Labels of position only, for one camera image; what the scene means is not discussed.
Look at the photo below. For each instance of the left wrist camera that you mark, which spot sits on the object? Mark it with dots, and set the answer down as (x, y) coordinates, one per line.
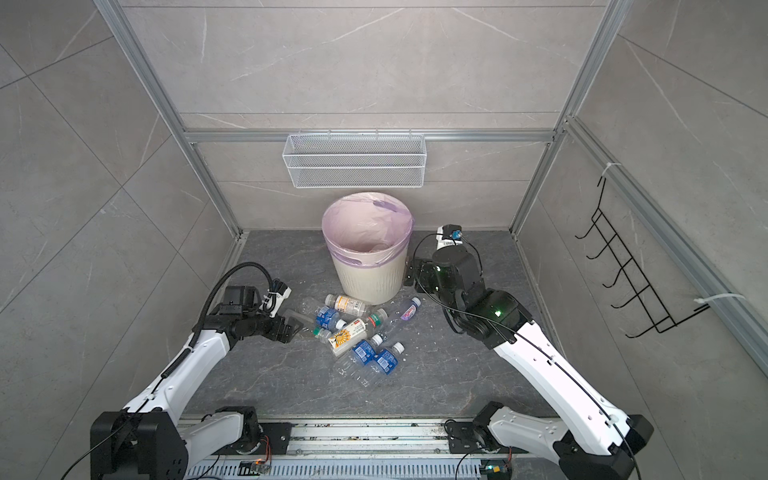
(278, 292)

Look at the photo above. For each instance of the pink bin liner bag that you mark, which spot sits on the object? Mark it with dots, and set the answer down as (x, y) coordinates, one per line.
(367, 229)

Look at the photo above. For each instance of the small blue label bottle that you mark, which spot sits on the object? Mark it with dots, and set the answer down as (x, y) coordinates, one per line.
(322, 315)

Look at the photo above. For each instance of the cream ribbed trash bin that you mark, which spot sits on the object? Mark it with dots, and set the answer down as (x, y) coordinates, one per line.
(372, 270)

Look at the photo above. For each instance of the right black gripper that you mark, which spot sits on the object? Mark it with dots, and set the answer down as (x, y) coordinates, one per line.
(428, 268)

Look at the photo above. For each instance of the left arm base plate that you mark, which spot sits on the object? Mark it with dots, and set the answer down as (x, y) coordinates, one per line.
(273, 436)

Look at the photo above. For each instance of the black wire hook rack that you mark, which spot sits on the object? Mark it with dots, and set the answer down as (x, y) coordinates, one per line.
(629, 271)

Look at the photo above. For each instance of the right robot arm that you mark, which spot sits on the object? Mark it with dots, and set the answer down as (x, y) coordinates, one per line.
(589, 437)

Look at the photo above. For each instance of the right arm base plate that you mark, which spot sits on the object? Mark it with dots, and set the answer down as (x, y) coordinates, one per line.
(465, 437)

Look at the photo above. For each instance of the white wire mesh basket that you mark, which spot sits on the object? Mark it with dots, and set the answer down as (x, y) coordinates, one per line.
(336, 160)

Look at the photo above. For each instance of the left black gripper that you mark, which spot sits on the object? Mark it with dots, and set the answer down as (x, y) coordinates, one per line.
(289, 330)

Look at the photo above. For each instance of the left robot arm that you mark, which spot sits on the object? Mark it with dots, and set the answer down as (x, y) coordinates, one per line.
(144, 440)

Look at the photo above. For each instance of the orange white label bottle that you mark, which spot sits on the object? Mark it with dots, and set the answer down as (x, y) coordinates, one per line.
(347, 305)

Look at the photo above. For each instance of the blue label water bottle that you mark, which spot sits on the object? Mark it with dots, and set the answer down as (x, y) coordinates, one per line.
(358, 356)

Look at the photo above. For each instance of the peacock label tea bottle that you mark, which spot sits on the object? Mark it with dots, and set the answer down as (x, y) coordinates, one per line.
(356, 331)

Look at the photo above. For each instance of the aluminium mounting rail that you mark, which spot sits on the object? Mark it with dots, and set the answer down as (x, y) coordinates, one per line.
(362, 438)

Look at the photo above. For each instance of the green band clear bottle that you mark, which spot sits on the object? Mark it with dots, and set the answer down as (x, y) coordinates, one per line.
(311, 328)

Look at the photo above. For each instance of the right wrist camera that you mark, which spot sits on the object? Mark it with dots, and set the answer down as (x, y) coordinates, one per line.
(449, 235)

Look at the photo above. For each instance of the Ganten purple label bottle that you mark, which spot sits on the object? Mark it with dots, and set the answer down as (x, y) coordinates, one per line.
(400, 316)

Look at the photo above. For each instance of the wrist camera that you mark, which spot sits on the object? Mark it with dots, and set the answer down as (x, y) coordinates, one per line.
(449, 235)
(278, 292)

